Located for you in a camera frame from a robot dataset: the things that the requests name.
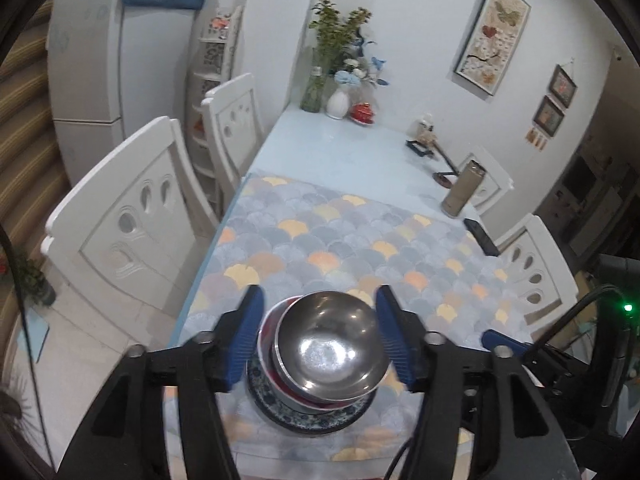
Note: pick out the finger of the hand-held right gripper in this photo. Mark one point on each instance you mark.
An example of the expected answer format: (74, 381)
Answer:
(505, 339)

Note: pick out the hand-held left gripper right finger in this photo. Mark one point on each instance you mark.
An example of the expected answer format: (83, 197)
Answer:
(395, 340)

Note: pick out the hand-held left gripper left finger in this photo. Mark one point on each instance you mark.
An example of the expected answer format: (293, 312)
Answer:
(247, 335)

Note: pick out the red steel-lined bowl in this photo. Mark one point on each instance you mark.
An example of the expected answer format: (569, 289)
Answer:
(268, 340)

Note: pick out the blue steel-lined bowl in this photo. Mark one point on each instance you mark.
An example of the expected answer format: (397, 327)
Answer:
(330, 345)

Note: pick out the blue floral ceramic plate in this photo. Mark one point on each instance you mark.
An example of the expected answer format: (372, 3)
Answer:
(300, 422)

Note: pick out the white carved dining chair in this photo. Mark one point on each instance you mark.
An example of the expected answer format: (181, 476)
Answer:
(492, 187)
(140, 240)
(535, 265)
(235, 120)

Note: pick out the black phone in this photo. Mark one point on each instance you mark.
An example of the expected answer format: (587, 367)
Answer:
(481, 236)

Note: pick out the fan-patterned table mat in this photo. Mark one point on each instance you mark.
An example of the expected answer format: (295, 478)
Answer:
(350, 240)

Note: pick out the beige thermos bottle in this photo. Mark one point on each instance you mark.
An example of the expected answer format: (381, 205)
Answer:
(462, 190)

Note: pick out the dark wooden cabinet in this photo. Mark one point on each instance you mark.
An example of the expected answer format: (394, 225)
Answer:
(590, 195)

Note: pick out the dark stick on stand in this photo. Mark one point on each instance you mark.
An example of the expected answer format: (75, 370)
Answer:
(446, 167)

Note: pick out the small white figurine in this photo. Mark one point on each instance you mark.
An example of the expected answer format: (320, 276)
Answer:
(425, 132)

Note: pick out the light blue floor mat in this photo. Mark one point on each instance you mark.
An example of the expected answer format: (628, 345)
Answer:
(32, 335)

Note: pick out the green potted plant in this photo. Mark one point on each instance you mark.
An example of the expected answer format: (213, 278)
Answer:
(30, 277)

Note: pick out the small red teapot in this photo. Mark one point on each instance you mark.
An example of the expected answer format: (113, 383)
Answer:
(362, 112)

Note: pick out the white ceramic vase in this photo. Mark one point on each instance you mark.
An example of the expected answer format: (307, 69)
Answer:
(337, 102)

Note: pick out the spiky leafed plant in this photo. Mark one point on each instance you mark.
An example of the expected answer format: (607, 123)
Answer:
(12, 405)

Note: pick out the blue and white artificial flowers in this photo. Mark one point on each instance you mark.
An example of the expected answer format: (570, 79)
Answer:
(357, 70)

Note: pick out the white storage shelf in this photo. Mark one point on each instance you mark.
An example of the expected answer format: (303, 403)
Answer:
(215, 60)

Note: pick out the glass vase with green plant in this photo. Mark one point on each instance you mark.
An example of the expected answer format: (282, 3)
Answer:
(325, 50)

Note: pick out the white refrigerator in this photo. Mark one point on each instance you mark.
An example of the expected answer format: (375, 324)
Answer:
(90, 75)

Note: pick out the large framed butterfly picture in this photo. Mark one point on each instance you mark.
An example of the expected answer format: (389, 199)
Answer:
(492, 35)

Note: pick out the striped curtain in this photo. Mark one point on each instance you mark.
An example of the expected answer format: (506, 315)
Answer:
(25, 125)

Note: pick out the orange wall ornament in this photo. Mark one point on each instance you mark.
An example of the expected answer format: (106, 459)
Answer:
(536, 139)

